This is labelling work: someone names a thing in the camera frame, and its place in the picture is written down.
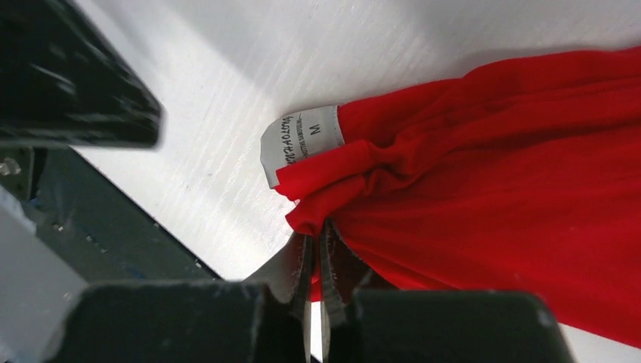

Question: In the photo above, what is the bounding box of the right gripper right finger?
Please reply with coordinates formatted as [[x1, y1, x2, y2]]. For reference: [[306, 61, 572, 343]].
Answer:
[[319, 219, 398, 362]]

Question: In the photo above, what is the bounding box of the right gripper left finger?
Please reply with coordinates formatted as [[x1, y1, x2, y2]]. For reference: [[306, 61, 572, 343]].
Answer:
[[246, 233, 314, 362]]

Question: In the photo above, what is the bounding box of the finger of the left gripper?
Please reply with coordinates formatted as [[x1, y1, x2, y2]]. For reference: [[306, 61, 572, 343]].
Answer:
[[1, 1, 163, 148]]

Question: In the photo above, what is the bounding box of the red underwear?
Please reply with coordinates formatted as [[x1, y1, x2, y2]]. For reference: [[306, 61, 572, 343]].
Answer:
[[260, 47, 640, 347]]

